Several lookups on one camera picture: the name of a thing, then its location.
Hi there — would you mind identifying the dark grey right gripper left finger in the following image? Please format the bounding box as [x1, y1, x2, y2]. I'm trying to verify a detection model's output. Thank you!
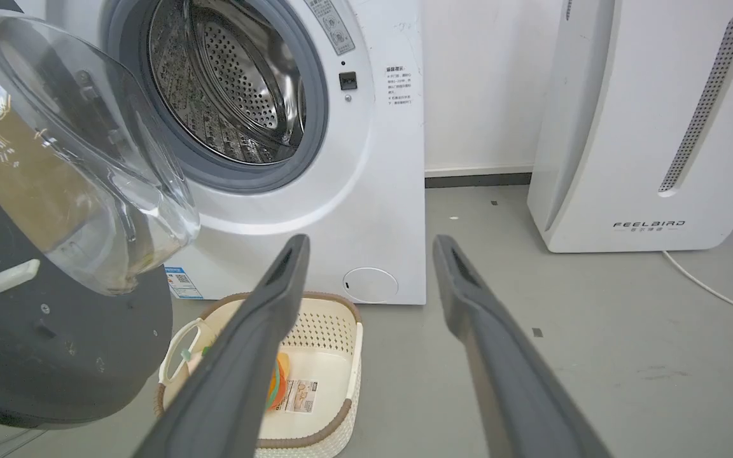
[134, 233, 311, 458]

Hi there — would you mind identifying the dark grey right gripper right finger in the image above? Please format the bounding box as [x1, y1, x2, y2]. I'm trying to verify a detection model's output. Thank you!
[432, 235, 613, 458]

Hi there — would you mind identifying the round glass washing machine door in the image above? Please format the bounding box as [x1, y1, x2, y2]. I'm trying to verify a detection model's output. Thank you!
[0, 0, 201, 429]

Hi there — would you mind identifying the white front-load washing machine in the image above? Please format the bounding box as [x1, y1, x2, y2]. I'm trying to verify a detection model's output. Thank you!
[13, 0, 428, 305]

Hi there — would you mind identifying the orange toy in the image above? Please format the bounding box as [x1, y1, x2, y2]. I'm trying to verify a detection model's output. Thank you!
[265, 353, 289, 412]

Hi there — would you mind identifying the white woven laundry basket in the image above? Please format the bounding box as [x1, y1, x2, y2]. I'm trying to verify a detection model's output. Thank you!
[154, 291, 364, 458]

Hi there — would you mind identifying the white Feelbird air purifier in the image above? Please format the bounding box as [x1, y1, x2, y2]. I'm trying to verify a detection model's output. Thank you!
[527, 0, 733, 254]

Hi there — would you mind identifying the white power cable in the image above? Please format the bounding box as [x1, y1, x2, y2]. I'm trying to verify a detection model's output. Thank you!
[662, 175, 733, 320]

